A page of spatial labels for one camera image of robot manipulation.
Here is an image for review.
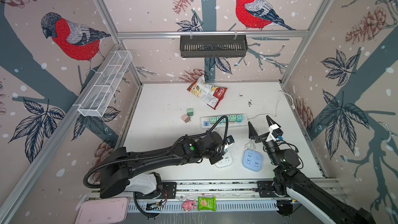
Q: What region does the white square power socket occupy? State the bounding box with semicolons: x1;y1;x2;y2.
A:
215;150;233;169

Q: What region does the white multicolour power strip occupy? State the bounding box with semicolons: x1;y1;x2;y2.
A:
201;114;249;129

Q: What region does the light green plug adapter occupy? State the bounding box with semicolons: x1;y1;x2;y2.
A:
229;115;237;122

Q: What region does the green plug adapter front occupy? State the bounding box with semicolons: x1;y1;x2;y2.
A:
209;117;217;124

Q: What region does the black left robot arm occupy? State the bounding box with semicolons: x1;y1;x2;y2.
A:
83;127;235;199

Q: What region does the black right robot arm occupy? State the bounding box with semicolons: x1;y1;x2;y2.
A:
248;116;375;224

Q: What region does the pink plug adapter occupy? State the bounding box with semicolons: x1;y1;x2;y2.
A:
181;114;191;123

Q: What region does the blue square power socket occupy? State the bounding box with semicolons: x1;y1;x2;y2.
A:
243;149;263;172

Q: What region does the green snack packet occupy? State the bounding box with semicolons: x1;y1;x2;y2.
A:
198;197;217;212

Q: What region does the red white chips bag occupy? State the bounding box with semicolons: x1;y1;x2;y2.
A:
187;75;228;110

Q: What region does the pink toy pig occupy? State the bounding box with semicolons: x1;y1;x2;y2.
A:
181;199;197;212

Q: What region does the pink tray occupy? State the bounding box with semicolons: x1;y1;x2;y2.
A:
75;198;130;224

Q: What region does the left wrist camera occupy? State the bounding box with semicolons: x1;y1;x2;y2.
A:
226;135;235;146

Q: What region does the power strip white cable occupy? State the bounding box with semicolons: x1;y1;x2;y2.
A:
248;90;296;120

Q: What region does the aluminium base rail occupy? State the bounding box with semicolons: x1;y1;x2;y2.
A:
86;178;347;214

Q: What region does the black hanging wire basket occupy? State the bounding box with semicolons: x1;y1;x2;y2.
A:
180;35;248;58

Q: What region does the white wire mesh shelf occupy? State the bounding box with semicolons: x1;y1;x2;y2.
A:
78;50;132;117

